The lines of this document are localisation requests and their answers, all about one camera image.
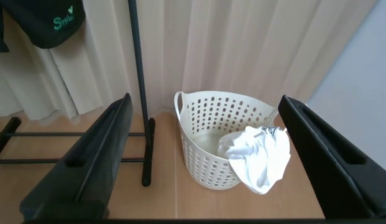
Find white printed garment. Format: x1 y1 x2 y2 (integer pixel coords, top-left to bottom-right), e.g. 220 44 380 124
216 125 292 195

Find black shorts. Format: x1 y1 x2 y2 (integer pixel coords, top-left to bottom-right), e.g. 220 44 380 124
0 0 87 54

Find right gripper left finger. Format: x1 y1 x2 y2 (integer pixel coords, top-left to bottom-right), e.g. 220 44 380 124
20 92 134 218

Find white laundry basket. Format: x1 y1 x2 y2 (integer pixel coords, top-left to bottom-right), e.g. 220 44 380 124
173 90 280 190

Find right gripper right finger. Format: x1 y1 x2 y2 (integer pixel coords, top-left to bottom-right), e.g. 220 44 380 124
278 95 386 218

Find black clothes rack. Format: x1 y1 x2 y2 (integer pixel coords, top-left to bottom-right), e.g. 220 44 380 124
0 0 156 187

